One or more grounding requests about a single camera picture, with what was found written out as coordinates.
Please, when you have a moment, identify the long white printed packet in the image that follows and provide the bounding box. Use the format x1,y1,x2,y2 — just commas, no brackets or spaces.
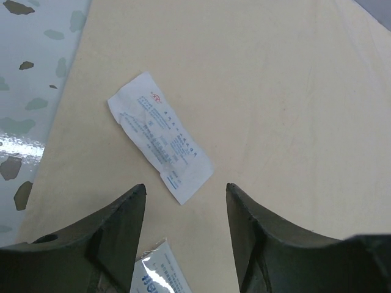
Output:
108,72,214,204

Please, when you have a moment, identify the clear packet near left gripper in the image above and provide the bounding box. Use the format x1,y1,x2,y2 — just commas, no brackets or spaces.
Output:
130,239,192,293

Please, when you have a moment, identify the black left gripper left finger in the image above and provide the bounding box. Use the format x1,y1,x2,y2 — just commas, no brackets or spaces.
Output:
1,184,147,292

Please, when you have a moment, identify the beige cloth mat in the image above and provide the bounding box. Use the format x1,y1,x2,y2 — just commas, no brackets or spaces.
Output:
17,1,390,292

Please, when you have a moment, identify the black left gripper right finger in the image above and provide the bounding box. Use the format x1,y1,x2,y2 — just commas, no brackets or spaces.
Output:
226,183,390,292

